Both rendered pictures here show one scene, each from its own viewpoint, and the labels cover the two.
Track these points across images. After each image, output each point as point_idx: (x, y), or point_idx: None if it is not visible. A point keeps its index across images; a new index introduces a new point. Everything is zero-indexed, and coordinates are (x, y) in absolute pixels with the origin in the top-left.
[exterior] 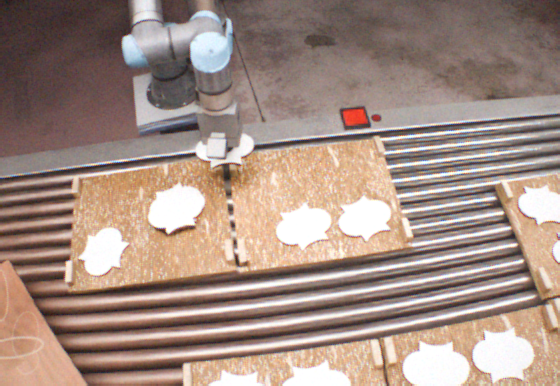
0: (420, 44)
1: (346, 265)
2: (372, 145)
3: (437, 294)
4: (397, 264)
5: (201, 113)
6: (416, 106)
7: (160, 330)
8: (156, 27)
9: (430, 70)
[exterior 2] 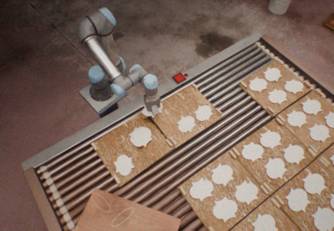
0: (160, 22)
1: (204, 130)
2: (191, 86)
3: (238, 128)
4: (221, 124)
5: (148, 101)
6: (172, 53)
7: (161, 181)
8: (122, 77)
9: (170, 33)
